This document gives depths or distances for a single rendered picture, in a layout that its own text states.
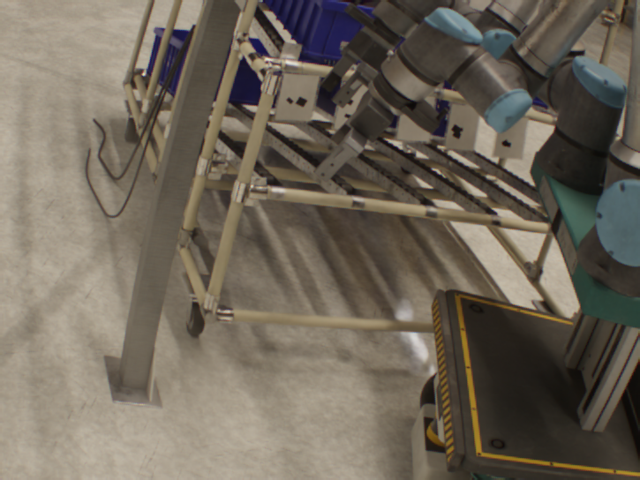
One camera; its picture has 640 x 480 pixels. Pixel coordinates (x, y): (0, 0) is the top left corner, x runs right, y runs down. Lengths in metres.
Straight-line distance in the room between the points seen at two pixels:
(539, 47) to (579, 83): 0.47
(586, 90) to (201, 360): 1.14
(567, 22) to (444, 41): 0.24
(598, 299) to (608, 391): 0.37
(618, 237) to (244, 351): 1.31
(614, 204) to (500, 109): 0.25
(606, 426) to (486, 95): 0.89
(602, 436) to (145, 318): 1.04
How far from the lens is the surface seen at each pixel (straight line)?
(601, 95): 2.19
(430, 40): 1.66
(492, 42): 2.03
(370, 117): 1.70
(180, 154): 2.11
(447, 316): 2.39
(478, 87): 1.65
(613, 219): 1.60
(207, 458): 2.26
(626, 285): 1.81
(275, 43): 2.50
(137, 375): 2.38
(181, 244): 2.74
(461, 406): 2.09
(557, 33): 1.74
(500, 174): 3.31
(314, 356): 2.72
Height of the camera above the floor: 1.40
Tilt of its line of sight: 25 degrees down
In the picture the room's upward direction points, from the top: 17 degrees clockwise
